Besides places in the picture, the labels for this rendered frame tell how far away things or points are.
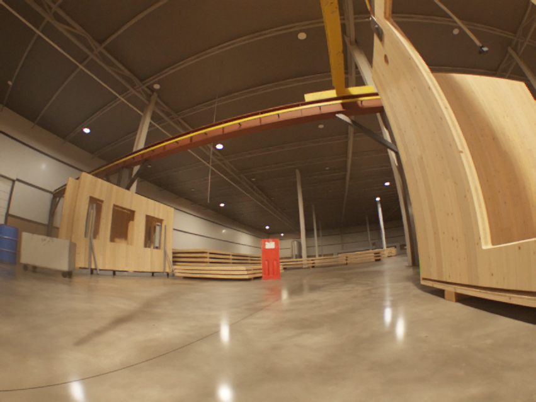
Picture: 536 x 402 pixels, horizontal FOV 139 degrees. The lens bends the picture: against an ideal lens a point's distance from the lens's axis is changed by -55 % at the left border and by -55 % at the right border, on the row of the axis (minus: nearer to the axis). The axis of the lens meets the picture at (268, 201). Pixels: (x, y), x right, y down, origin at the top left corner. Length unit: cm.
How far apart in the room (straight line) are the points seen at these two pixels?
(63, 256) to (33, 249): 75
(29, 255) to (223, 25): 1132
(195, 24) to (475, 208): 1188
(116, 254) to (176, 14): 1050
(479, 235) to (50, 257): 586
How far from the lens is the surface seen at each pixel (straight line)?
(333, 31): 661
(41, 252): 518
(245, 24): 1178
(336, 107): 809
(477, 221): 159
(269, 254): 756
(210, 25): 1192
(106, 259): 785
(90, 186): 770
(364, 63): 1092
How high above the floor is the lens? 48
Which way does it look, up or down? 17 degrees up
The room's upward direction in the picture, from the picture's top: 2 degrees counter-clockwise
